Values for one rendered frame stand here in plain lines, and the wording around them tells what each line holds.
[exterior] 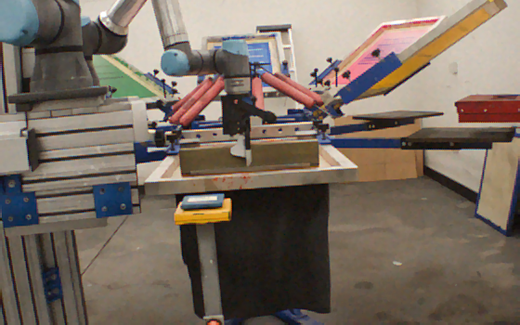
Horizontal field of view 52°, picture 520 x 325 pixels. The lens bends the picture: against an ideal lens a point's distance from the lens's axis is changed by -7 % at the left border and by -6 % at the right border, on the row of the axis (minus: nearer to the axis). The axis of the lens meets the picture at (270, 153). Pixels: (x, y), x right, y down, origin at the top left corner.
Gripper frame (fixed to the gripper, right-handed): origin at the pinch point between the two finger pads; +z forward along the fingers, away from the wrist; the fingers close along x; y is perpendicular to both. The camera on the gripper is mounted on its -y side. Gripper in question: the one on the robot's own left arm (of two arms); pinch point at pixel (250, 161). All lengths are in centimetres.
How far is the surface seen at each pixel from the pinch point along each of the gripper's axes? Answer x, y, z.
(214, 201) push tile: 35.0, 9.1, 3.6
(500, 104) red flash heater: -46, -101, -8
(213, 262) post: 33.0, 10.8, 19.1
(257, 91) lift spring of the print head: -105, -6, -17
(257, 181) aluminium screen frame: 13.8, -1.6, 3.6
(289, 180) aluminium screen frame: 13.8, -10.2, 3.9
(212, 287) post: 32.9, 11.6, 25.6
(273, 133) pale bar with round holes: -68, -11, 0
